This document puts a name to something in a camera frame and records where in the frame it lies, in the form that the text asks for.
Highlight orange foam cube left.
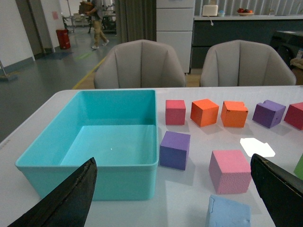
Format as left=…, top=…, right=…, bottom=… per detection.
left=190, top=99, right=219, bottom=127

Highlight turquoise plastic bin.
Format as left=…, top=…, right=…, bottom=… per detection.
left=15, top=89, right=159, bottom=201

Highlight pink foam cube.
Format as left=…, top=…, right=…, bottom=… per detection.
left=209, top=150, right=251, bottom=194

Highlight left beige armchair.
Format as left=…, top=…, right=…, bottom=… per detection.
left=94, top=40, right=186, bottom=89

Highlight light blue foam cube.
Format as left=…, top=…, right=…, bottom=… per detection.
left=205, top=195, right=251, bottom=227

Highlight purple foam cube front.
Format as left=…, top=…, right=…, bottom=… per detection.
left=160, top=131, right=191, bottom=171

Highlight fruit bowl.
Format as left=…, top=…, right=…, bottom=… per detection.
left=237, top=8, right=254, bottom=16

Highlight crimson foam cube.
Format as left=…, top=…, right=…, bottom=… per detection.
left=165, top=100, right=186, bottom=125
left=284, top=102, right=303, bottom=130

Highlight right beige armchair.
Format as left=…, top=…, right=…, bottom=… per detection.
left=200, top=40, right=296, bottom=87

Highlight purple foam cube notched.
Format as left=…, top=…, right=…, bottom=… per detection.
left=252, top=100, right=286, bottom=128

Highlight walking person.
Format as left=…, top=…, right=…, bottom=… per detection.
left=84, top=0, right=109, bottom=50

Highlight dark grey counter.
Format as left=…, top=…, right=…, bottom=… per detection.
left=190, top=15, right=303, bottom=69

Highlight red bin on floor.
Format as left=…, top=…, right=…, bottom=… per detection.
left=56, top=29, right=71, bottom=50

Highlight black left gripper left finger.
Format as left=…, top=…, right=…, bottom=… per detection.
left=9, top=157, right=98, bottom=227

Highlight crimson foam cube left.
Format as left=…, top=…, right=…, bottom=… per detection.
left=165, top=100, right=186, bottom=125

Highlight beige armchair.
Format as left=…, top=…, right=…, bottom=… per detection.
left=200, top=40, right=296, bottom=87
left=94, top=40, right=186, bottom=89

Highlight white drawer cabinet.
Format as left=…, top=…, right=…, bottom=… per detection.
left=156, top=0, right=195, bottom=73

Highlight green foam cube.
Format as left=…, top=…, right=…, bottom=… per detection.
left=294, top=154, right=303, bottom=180

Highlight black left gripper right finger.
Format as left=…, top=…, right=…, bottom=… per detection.
left=250, top=154, right=303, bottom=227

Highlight crimson foam cube right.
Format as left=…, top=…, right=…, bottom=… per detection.
left=284, top=102, right=303, bottom=130

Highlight dark grey curtain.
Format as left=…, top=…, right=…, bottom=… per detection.
left=115, top=0, right=156, bottom=43

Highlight orange foam cube chipped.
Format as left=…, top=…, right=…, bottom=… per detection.
left=221, top=101, right=248, bottom=128

